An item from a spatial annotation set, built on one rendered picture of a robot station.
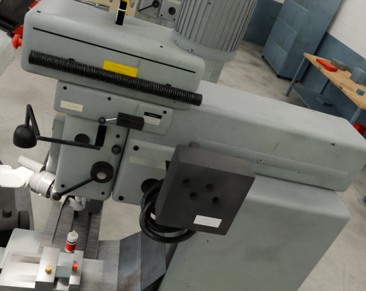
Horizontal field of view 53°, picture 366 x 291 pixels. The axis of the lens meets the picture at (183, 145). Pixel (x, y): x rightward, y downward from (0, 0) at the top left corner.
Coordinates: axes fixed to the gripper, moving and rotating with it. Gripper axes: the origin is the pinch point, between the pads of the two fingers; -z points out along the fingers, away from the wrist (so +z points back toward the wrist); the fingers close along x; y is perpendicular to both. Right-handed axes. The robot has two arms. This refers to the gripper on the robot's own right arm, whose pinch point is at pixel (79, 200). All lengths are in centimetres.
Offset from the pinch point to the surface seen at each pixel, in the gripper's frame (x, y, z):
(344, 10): 733, -51, -160
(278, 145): 11, -47, -56
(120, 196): -6.5, -15.8, -16.0
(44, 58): -21, -58, 9
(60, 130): -5.7, -29.2, 9.2
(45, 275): -20.8, 18.3, -2.6
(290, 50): 716, 56, -96
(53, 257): -12.9, 18.3, -0.6
